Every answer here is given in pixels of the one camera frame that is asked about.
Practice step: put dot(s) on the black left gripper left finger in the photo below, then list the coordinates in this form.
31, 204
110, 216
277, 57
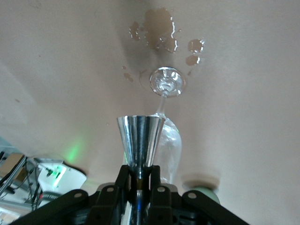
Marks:
77, 206

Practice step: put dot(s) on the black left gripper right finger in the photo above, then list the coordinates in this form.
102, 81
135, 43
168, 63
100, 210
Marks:
187, 208

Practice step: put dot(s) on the silver metal jigger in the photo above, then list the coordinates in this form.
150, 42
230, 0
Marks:
140, 138

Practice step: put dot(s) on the clear wine glass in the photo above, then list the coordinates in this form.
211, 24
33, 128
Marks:
172, 140

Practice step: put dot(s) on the brown wine spill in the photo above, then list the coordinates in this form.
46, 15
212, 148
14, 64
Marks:
159, 28

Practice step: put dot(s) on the green ceramic bowl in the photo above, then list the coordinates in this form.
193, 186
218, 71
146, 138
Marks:
206, 193

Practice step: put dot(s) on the brown table cover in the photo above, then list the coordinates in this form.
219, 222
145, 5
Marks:
70, 70

